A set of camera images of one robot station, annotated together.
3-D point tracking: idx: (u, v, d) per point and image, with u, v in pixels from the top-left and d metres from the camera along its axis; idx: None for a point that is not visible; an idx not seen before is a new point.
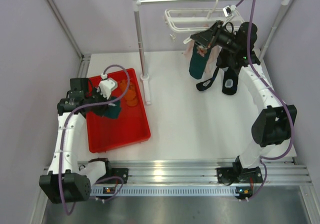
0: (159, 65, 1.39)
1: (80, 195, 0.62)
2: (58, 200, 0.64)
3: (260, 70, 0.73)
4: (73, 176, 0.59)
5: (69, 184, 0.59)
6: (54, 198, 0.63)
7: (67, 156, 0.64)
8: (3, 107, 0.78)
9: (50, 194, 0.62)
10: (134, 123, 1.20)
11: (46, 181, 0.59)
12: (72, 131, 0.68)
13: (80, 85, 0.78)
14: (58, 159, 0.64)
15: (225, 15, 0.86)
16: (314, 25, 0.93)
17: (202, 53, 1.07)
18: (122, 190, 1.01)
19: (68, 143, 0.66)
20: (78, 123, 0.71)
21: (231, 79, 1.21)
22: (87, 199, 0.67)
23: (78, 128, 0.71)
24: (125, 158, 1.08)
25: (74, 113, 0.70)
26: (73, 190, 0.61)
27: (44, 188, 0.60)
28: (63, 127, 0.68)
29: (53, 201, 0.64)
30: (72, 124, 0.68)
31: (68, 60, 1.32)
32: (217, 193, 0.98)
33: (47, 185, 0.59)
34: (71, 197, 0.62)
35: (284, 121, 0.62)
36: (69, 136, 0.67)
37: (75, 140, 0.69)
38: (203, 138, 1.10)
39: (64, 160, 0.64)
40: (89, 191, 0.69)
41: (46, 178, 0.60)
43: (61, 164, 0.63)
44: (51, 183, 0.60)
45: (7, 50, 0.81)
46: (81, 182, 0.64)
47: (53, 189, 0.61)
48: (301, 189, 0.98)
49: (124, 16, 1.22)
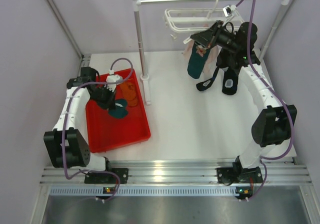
0: (159, 64, 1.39)
1: (80, 155, 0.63)
2: (58, 162, 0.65)
3: (260, 70, 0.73)
4: (76, 132, 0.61)
5: (71, 140, 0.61)
6: (55, 158, 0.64)
7: (72, 117, 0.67)
8: (3, 107, 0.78)
9: (52, 153, 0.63)
10: (135, 123, 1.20)
11: (50, 136, 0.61)
12: (78, 100, 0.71)
13: (89, 72, 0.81)
14: (63, 119, 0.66)
15: (226, 15, 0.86)
16: (314, 25, 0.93)
17: (201, 53, 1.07)
18: (122, 190, 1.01)
19: (73, 107, 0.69)
20: (84, 95, 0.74)
21: (231, 79, 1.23)
22: (86, 165, 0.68)
23: (84, 99, 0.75)
24: (125, 158, 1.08)
25: (82, 87, 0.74)
26: (74, 147, 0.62)
27: (47, 142, 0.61)
28: (70, 96, 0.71)
29: (53, 162, 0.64)
30: (79, 94, 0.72)
31: (68, 60, 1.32)
32: (217, 193, 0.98)
33: (50, 140, 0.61)
34: (72, 158, 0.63)
35: (284, 121, 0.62)
36: (75, 102, 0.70)
37: (80, 108, 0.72)
38: (203, 138, 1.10)
39: (68, 120, 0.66)
40: (88, 159, 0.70)
41: (49, 133, 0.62)
43: (66, 122, 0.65)
44: (54, 138, 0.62)
45: (7, 50, 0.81)
46: (82, 143, 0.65)
47: (55, 146, 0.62)
48: (300, 189, 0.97)
49: (123, 16, 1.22)
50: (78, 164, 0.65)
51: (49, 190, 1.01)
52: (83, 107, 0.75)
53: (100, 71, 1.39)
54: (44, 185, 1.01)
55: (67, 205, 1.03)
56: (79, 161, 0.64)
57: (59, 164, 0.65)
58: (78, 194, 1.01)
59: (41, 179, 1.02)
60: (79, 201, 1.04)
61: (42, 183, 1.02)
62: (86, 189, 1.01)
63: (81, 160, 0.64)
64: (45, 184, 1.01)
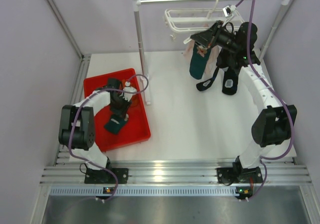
0: (159, 64, 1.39)
1: (87, 134, 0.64)
2: (63, 139, 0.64)
3: (260, 70, 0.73)
4: (90, 109, 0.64)
5: (84, 116, 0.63)
6: (62, 133, 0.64)
7: (90, 103, 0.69)
8: (3, 107, 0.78)
9: (62, 126, 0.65)
10: (134, 124, 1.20)
11: (67, 108, 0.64)
12: (100, 96, 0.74)
13: (114, 83, 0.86)
14: (83, 101, 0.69)
15: (225, 15, 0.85)
16: (314, 25, 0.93)
17: (202, 53, 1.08)
18: (122, 190, 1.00)
19: (95, 98, 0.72)
20: (105, 98, 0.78)
21: (231, 79, 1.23)
22: (89, 148, 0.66)
23: (104, 101, 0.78)
24: (125, 158, 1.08)
25: (106, 90, 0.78)
26: (84, 124, 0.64)
27: (62, 114, 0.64)
28: (95, 91, 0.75)
29: (59, 138, 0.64)
30: (103, 93, 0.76)
31: (68, 60, 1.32)
32: (217, 193, 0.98)
33: (66, 112, 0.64)
34: (79, 135, 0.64)
35: (284, 121, 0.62)
36: (97, 96, 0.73)
37: (99, 104, 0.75)
38: (203, 139, 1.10)
39: (86, 103, 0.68)
40: (92, 145, 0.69)
41: (67, 106, 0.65)
43: (85, 102, 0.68)
44: (70, 112, 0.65)
45: (6, 50, 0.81)
46: (91, 124, 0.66)
47: (68, 119, 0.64)
48: (300, 189, 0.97)
49: (123, 16, 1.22)
50: (81, 144, 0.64)
51: (49, 190, 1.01)
52: (100, 107, 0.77)
53: (101, 70, 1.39)
54: (45, 185, 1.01)
55: (67, 205, 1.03)
56: (84, 140, 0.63)
57: (64, 141, 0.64)
58: (78, 194, 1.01)
59: (41, 179, 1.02)
60: (79, 201, 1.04)
61: (43, 183, 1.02)
62: (87, 189, 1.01)
63: (86, 139, 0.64)
64: (45, 184, 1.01)
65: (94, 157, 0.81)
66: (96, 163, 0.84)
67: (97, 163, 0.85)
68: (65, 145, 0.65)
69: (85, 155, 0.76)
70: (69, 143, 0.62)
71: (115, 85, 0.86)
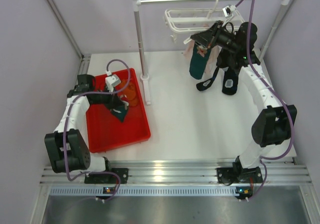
0: (159, 64, 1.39)
1: (81, 157, 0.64)
2: (58, 167, 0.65)
3: (260, 70, 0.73)
4: (76, 133, 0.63)
5: (72, 141, 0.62)
6: (55, 162, 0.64)
7: (72, 122, 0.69)
8: (3, 107, 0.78)
9: (52, 156, 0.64)
10: (135, 123, 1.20)
11: (50, 139, 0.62)
12: (78, 106, 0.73)
13: (85, 79, 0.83)
14: (64, 122, 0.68)
15: (225, 15, 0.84)
16: (314, 25, 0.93)
17: (202, 53, 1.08)
18: (122, 190, 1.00)
19: (74, 113, 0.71)
20: (84, 103, 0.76)
21: (231, 79, 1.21)
22: (87, 167, 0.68)
23: (84, 107, 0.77)
24: (124, 158, 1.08)
25: (82, 95, 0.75)
26: (75, 149, 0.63)
27: (47, 145, 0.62)
28: (71, 103, 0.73)
29: (54, 167, 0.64)
30: (79, 100, 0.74)
31: (68, 60, 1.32)
32: (217, 193, 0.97)
33: (51, 142, 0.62)
34: (74, 161, 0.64)
35: (284, 121, 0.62)
36: (75, 108, 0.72)
37: (79, 115, 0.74)
38: (203, 139, 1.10)
39: (68, 124, 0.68)
40: (88, 162, 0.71)
41: (50, 136, 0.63)
43: (66, 125, 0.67)
44: (55, 141, 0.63)
45: (6, 50, 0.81)
46: (83, 145, 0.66)
47: (56, 149, 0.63)
48: (300, 189, 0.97)
49: (123, 16, 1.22)
50: (79, 166, 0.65)
51: (49, 190, 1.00)
52: (83, 113, 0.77)
53: (101, 70, 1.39)
54: (44, 185, 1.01)
55: (67, 205, 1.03)
56: (80, 162, 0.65)
57: (60, 169, 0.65)
58: (78, 194, 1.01)
59: (41, 179, 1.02)
60: (79, 201, 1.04)
61: (42, 183, 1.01)
62: (86, 189, 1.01)
63: (82, 162, 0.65)
64: (45, 184, 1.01)
65: (93, 166, 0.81)
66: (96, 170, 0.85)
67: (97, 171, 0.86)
68: (62, 171, 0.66)
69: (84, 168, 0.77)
70: (66, 170, 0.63)
71: (88, 81, 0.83)
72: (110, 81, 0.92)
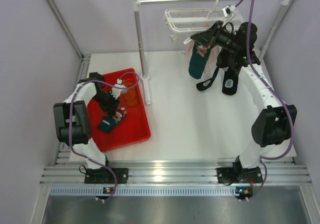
0: (159, 64, 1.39)
1: (84, 126, 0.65)
2: (62, 135, 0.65)
3: (260, 70, 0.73)
4: (82, 102, 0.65)
5: (78, 109, 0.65)
6: (60, 130, 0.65)
7: (79, 97, 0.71)
8: (3, 107, 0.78)
9: (57, 124, 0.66)
10: (135, 123, 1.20)
11: (59, 106, 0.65)
12: (87, 88, 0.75)
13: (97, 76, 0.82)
14: (72, 97, 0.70)
15: (225, 15, 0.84)
16: (314, 25, 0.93)
17: (202, 53, 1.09)
18: (122, 190, 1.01)
19: (83, 91, 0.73)
20: (92, 88, 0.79)
21: (231, 79, 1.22)
22: (89, 139, 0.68)
23: (91, 92, 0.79)
24: (123, 157, 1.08)
25: (92, 81, 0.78)
26: (80, 118, 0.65)
27: (55, 113, 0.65)
28: (80, 84, 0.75)
29: (58, 136, 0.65)
30: (89, 84, 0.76)
31: (68, 60, 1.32)
32: (217, 193, 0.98)
33: (59, 109, 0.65)
34: (77, 128, 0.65)
35: (284, 121, 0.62)
36: (84, 89, 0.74)
37: (87, 96, 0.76)
38: (203, 138, 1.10)
39: (76, 98, 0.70)
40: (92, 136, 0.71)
41: (59, 104, 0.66)
43: (74, 98, 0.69)
44: (63, 109, 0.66)
45: (6, 50, 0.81)
46: (87, 116, 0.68)
47: (62, 117, 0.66)
48: (300, 189, 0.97)
49: (123, 16, 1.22)
50: (81, 137, 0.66)
51: (49, 190, 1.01)
52: (89, 98, 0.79)
53: (101, 70, 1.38)
54: (45, 185, 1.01)
55: (67, 205, 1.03)
56: (83, 133, 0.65)
57: (63, 138, 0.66)
58: (78, 194, 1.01)
59: (41, 179, 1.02)
60: (79, 201, 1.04)
61: (43, 183, 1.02)
62: (86, 189, 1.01)
63: (85, 131, 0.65)
64: (45, 184, 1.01)
65: (94, 154, 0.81)
66: (97, 161, 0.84)
67: (98, 162, 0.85)
68: (65, 141, 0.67)
69: (85, 152, 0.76)
70: (69, 138, 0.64)
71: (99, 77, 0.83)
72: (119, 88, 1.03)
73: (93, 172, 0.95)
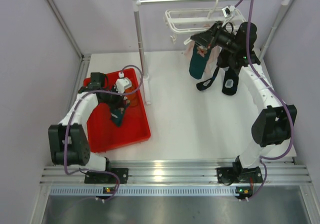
0: (159, 64, 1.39)
1: (81, 152, 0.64)
2: (57, 159, 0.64)
3: (260, 70, 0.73)
4: (79, 128, 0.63)
5: (74, 136, 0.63)
6: (55, 154, 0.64)
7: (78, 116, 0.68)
8: (3, 108, 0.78)
9: (53, 148, 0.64)
10: (135, 123, 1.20)
11: (54, 130, 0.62)
12: (86, 102, 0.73)
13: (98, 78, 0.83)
14: (69, 116, 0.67)
15: (225, 16, 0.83)
16: (315, 25, 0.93)
17: (202, 53, 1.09)
18: (123, 190, 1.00)
19: (81, 107, 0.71)
20: (92, 100, 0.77)
21: (232, 79, 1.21)
22: (86, 163, 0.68)
23: (92, 104, 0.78)
24: (124, 158, 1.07)
25: (92, 93, 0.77)
26: (77, 144, 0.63)
27: (50, 136, 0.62)
28: (80, 98, 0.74)
29: (53, 158, 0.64)
30: (88, 97, 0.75)
31: (68, 60, 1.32)
32: (217, 193, 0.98)
33: (54, 133, 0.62)
34: (73, 154, 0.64)
35: (284, 121, 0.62)
36: (83, 104, 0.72)
37: (86, 112, 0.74)
38: (203, 138, 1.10)
39: (74, 119, 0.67)
40: (88, 157, 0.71)
41: (53, 127, 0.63)
43: (71, 119, 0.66)
44: (58, 133, 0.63)
45: (6, 50, 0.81)
46: (84, 140, 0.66)
47: (58, 140, 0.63)
48: (300, 189, 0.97)
49: (123, 16, 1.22)
50: (77, 162, 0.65)
51: (49, 190, 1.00)
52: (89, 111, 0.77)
53: (101, 70, 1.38)
54: (44, 185, 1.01)
55: (68, 205, 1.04)
56: (79, 158, 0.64)
57: (58, 161, 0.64)
58: (78, 194, 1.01)
59: (41, 179, 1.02)
60: (79, 201, 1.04)
61: (43, 183, 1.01)
62: (87, 189, 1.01)
63: (81, 157, 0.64)
64: (45, 184, 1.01)
65: (93, 164, 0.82)
66: (96, 169, 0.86)
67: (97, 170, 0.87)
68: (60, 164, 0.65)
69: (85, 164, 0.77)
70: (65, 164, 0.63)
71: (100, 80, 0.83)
72: (122, 82, 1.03)
73: (94, 175, 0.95)
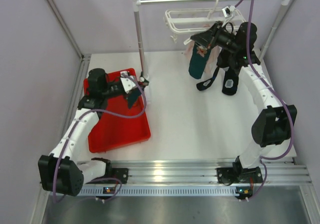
0: (159, 64, 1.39)
1: (70, 187, 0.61)
2: (48, 187, 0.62)
3: (260, 70, 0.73)
4: (69, 165, 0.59)
5: (64, 172, 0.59)
6: (46, 183, 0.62)
7: (71, 144, 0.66)
8: (3, 108, 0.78)
9: (43, 178, 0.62)
10: (135, 123, 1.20)
11: (44, 162, 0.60)
12: (84, 124, 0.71)
13: (97, 83, 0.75)
14: (63, 144, 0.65)
15: (225, 16, 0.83)
16: (314, 25, 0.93)
17: (202, 53, 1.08)
18: (123, 190, 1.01)
19: (76, 135, 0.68)
20: (92, 120, 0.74)
21: (232, 79, 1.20)
22: (76, 194, 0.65)
23: (91, 123, 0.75)
24: (124, 158, 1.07)
25: (92, 111, 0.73)
26: (66, 179, 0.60)
27: (40, 167, 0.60)
28: (77, 120, 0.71)
29: (44, 186, 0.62)
30: (86, 118, 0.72)
31: (68, 60, 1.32)
32: (217, 193, 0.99)
33: (44, 166, 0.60)
34: (63, 187, 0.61)
35: (284, 121, 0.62)
36: (79, 128, 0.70)
37: (84, 133, 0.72)
38: (203, 138, 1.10)
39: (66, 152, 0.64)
40: (81, 186, 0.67)
41: (45, 159, 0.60)
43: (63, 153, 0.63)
44: (48, 165, 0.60)
45: (6, 50, 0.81)
46: (76, 174, 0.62)
47: (48, 172, 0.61)
48: (300, 189, 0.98)
49: (123, 16, 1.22)
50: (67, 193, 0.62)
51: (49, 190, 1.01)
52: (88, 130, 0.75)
53: None
54: None
55: (68, 205, 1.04)
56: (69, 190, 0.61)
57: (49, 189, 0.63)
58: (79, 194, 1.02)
59: None
60: (79, 201, 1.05)
61: None
62: (87, 189, 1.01)
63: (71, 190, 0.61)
64: None
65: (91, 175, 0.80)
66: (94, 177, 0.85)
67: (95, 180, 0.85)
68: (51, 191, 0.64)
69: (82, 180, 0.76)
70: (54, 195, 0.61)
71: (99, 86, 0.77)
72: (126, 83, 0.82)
73: (93, 181, 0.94)
